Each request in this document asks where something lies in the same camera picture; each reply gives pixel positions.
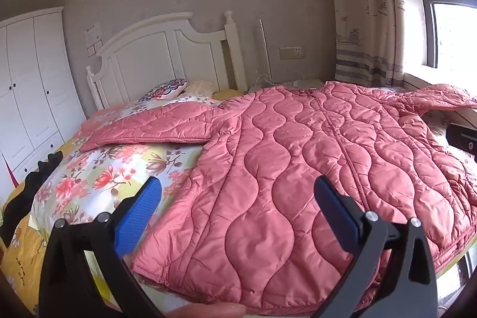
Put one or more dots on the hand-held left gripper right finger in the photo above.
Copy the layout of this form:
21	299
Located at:
335	208

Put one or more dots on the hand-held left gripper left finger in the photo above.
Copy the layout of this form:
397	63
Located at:
142	213

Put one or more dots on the pink quilted jacket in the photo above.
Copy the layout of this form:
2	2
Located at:
279	154

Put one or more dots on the person's left hand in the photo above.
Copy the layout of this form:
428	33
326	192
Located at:
208	311

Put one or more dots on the floral bed sheet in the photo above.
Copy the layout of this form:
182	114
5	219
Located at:
93	172

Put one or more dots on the dark framed window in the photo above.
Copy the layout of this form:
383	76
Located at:
451	27

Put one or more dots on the dark cloth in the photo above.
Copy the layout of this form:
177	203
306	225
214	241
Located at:
26	195

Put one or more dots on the white nightstand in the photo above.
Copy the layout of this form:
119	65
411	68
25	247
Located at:
311	83

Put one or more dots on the patterned purple pillow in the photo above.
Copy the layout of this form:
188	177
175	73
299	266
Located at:
167	87

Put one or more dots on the yellow pillow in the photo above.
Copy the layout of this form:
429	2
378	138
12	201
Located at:
227	94

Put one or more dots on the white wooden headboard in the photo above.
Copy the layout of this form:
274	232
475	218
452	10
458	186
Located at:
149	57

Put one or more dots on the printed striped curtain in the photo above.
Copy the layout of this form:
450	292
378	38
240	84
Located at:
357	5

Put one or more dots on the white wardrobe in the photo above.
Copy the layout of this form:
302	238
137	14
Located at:
33	79

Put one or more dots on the beige wall socket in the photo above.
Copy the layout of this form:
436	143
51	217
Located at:
292	52

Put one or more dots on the paper wall notice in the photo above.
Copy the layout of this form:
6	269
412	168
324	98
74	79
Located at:
94	38

